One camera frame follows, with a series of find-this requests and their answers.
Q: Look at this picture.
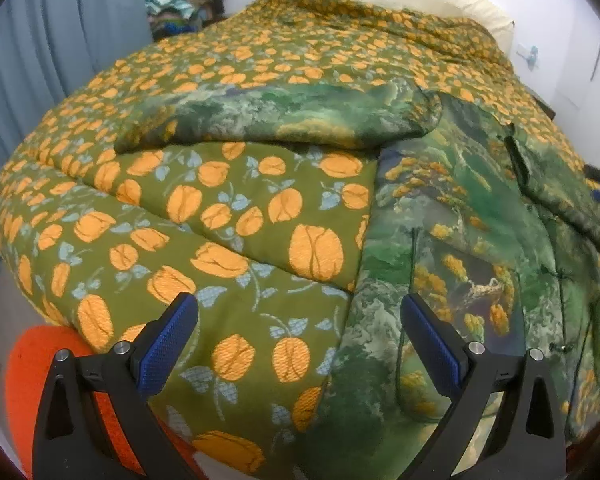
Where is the pile of mixed clothes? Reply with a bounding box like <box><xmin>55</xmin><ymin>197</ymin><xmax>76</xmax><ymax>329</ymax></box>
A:
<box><xmin>145</xmin><ymin>0</ymin><xmax>228</xmax><ymax>41</ymax></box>

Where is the orange fuzzy cloth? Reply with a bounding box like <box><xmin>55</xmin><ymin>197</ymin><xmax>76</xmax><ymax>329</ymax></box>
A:
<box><xmin>5</xmin><ymin>326</ymin><xmax>206</xmax><ymax>480</ymax></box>

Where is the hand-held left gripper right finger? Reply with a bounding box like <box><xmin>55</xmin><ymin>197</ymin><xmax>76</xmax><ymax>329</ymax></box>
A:
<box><xmin>399</xmin><ymin>292</ymin><xmax>567</xmax><ymax>480</ymax></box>

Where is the olive blanket with orange flowers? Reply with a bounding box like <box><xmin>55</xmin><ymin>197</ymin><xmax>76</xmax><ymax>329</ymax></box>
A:
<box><xmin>0</xmin><ymin>0</ymin><xmax>588</xmax><ymax>477</ymax></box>

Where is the white wardrobe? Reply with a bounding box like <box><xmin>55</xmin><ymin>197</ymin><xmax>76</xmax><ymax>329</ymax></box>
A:
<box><xmin>550</xmin><ymin>0</ymin><xmax>600</xmax><ymax>171</ymax></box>

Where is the wall socket with blue plug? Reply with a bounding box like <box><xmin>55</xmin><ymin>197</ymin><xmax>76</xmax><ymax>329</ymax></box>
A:
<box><xmin>515</xmin><ymin>44</ymin><xmax>541</xmax><ymax>69</ymax></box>

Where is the grey-blue curtain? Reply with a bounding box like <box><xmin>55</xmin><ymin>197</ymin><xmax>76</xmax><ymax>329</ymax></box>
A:
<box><xmin>0</xmin><ymin>0</ymin><xmax>199</xmax><ymax>293</ymax></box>

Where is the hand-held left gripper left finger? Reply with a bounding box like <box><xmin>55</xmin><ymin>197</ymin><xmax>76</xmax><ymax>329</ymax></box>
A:
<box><xmin>31</xmin><ymin>291</ymin><xmax>201</xmax><ymax>480</ymax></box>

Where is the green landscape print garment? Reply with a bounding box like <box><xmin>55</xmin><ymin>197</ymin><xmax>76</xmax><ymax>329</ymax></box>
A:
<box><xmin>117</xmin><ymin>82</ymin><xmax>600</xmax><ymax>480</ymax></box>

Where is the dark wooden nightstand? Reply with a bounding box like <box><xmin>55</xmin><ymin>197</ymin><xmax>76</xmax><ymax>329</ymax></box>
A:
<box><xmin>529</xmin><ymin>87</ymin><xmax>557</xmax><ymax>122</ymax></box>

